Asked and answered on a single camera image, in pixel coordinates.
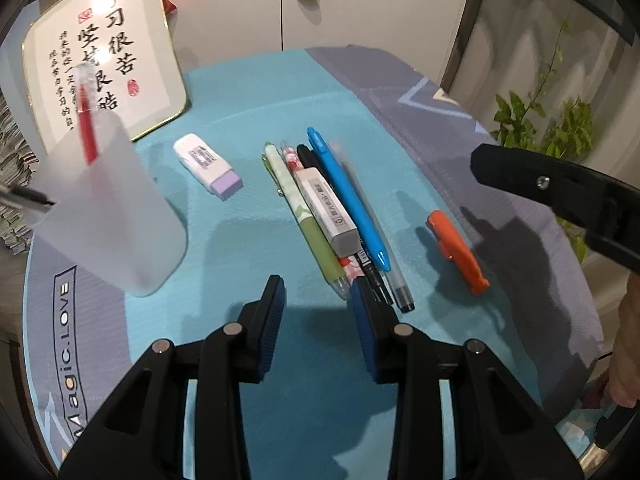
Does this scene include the white grey eraser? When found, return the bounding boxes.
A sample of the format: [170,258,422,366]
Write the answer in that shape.
[292,167,362,259]

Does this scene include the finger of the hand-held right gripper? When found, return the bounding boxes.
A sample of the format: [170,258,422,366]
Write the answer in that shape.
[471,143,640,276]

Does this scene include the tall stack of books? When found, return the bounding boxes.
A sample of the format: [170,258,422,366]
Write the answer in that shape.
[0,85,41,256]

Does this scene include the blue grey desk mat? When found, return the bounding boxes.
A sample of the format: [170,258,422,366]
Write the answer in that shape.
[22,47,603,480]

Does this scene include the green leafy plant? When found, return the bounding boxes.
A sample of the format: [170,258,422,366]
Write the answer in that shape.
[492,20,598,266]

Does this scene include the orange utility knife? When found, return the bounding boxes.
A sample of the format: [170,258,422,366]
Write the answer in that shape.
[426,210,490,296]

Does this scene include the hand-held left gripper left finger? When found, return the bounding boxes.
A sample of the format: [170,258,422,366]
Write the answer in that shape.
[59,275,287,480]

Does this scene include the black pen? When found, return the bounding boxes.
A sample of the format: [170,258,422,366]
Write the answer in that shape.
[296,144,396,307]

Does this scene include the translucent grey pen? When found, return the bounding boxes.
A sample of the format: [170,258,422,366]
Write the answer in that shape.
[334,142,416,313]

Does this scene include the white purple eraser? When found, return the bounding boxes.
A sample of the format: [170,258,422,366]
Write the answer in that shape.
[173,133,245,202]

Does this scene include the framed calligraphy plaque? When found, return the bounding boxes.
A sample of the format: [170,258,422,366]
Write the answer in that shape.
[21,0,192,153]

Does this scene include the person's right hand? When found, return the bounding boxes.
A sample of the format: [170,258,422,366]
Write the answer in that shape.
[590,280,640,411]

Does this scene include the translucent white pen cup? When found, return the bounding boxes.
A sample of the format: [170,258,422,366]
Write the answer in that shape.
[31,110,188,297]

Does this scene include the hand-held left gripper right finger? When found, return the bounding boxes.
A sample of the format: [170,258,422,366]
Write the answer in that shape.
[350,277,583,480]

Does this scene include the red pen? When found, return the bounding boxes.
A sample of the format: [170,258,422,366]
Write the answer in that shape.
[75,72,101,166]

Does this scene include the pink floral pen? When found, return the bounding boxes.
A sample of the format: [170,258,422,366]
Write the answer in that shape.
[280,141,368,286]

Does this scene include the blue pen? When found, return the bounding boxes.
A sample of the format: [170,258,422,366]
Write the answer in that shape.
[306,126,392,272]

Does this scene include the green pen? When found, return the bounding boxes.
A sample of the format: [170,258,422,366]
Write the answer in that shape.
[261,142,349,301]

